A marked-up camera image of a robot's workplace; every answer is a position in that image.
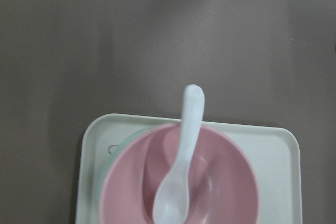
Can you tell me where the small pink bowl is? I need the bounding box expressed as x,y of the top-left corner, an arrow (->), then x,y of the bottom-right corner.
97,123 -> 260,223

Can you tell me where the white ceramic spoon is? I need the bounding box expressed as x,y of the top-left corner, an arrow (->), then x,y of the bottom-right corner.
152,84 -> 205,223

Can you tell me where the mint green bowl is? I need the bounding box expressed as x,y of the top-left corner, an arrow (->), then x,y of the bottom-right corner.
98,126 -> 154,185

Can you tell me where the white rectangular tray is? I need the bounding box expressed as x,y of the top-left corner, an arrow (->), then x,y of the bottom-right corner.
75,113 -> 302,223

